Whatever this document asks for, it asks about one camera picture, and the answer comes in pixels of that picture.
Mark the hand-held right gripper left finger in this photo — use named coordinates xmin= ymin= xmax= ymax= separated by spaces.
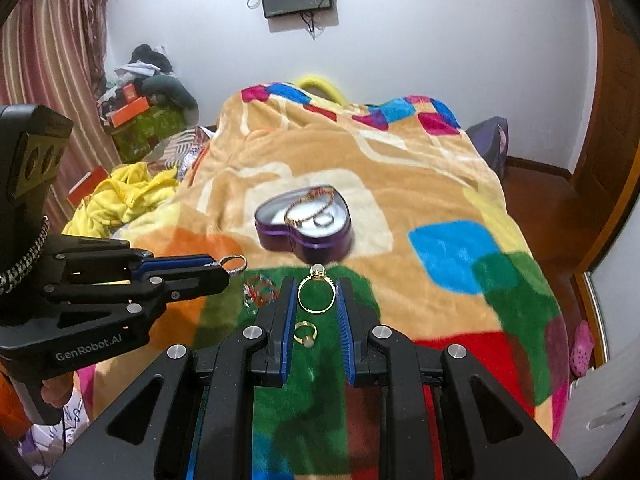
xmin=47 ymin=276 xmax=297 ymax=480

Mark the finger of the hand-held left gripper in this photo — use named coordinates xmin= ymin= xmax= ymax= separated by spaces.
xmin=42 ymin=265 xmax=232 ymax=331
xmin=47 ymin=236 xmax=222 ymax=281

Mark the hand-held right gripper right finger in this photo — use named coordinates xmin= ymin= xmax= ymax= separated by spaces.
xmin=335 ymin=276 xmax=577 ymax=480

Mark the gold ring with stone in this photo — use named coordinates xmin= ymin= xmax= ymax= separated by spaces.
xmin=298 ymin=263 xmax=335 ymax=314

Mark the purple heart-shaped tin box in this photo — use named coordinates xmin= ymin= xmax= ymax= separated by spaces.
xmin=254 ymin=184 xmax=354 ymax=265

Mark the person's left hand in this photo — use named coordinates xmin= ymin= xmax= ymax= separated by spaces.
xmin=41 ymin=377 xmax=76 ymax=408

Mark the orange flat box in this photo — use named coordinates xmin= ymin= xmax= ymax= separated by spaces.
xmin=66 ymin=169 xmax=109 ymax=209
xmin=109 ymin=95 xmax=151 ymax=129

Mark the yellow cloth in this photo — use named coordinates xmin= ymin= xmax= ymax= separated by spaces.
xmin=61 ymin=162 xmax=182 ymax=239

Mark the striped pink curtain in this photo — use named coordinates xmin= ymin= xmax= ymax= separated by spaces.
xmin=0 ymin=0 xmax=122 ymax=223

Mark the striped patterned cloth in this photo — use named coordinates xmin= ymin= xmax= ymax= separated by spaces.
xmin=149 ymin=126 xmax=217 ymax=182

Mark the green patterned box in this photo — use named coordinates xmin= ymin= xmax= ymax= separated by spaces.
xmin=109 ymin=104 xmax=189 ymax=164

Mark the pile of clothes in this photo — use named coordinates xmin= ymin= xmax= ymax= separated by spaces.
xmin=96 ymin=43 xmax=202 ymax=127

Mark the colourful patchwork blanket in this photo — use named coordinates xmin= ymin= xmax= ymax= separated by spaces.
xmin=75 ymin=81 xmax=572 ymax=480

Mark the white printed cloth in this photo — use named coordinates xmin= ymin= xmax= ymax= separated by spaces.
xmin=14 ymin=385 xmax=97 ymax=478

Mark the purple bag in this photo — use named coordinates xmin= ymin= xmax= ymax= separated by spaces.
xmin=466 ymin=116 xmax=510 ymax=179

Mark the pink clog shoe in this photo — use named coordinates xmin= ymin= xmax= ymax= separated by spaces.
xmin=569 ymin=320 xmax=596 ymax=378

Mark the white cabinet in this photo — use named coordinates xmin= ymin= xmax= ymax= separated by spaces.
xmin=549 ymin=242 xmax=640 ymax=463

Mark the wooden door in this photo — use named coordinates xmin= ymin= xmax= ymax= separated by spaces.
xmin=569 ymin=0 xmax=640 ymax=273

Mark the small gold pearl ring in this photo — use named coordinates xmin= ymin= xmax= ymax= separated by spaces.
xmin=293 ymin=321 xmax=318 ymax=349

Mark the braided grey cord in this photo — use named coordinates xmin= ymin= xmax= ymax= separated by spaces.
xmin=0 ymin=215 xmax=52 ymax=297

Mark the gold chain bracelet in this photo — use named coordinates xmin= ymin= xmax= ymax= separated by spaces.
xmin=284 ymin=186 xmax=336 ymax=229

